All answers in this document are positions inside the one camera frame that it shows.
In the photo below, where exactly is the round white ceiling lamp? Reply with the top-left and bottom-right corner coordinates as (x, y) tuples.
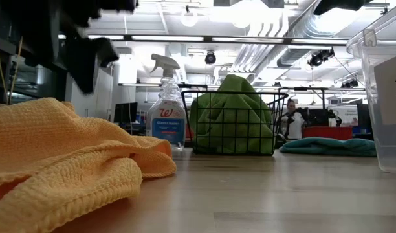
(180, 8), (199, 28)

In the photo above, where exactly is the clear glass cleaner spray bottle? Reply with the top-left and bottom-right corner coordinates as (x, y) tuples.
(146, 53), (188, 151)

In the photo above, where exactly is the blue microfiber towel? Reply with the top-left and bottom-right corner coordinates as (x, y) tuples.
(279, 137), (377, 158)

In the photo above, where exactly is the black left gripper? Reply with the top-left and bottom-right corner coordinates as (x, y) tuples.
(60, 0), (139, 95)

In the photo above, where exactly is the white paper label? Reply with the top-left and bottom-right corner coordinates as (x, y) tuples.
(373, 52), (396, 126)

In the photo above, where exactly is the black track light cluster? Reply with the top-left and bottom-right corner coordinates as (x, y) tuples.
(307, 47), (336, 69)

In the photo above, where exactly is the black computer monitor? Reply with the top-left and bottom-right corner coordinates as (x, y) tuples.
(113, 102), (138, 124)

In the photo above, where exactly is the black overhead frame bar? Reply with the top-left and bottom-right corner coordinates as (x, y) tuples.
(57, 33), (349, 47)

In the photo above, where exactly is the green microfiber towel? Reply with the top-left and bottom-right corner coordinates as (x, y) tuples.
(188, 93), (238, 155)
(197, 74), (275, 155)

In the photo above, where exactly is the black wire basket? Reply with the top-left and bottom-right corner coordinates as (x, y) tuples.
(181, 89), (290, 157)

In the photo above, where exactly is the red box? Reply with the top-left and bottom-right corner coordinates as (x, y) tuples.
(302, 126), (354, 141)

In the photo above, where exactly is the clear plastic storage bin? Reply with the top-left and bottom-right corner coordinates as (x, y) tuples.
(346, 1), (396, 174)

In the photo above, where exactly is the orange microfiber towel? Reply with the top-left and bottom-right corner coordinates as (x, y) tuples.
(0, 97), (178, 233)

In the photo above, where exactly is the black ceiling camera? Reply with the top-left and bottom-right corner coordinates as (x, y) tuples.
(204, 50), (217, 66)

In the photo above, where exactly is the person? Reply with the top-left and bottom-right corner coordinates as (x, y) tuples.
(280, 98), (308, 141)

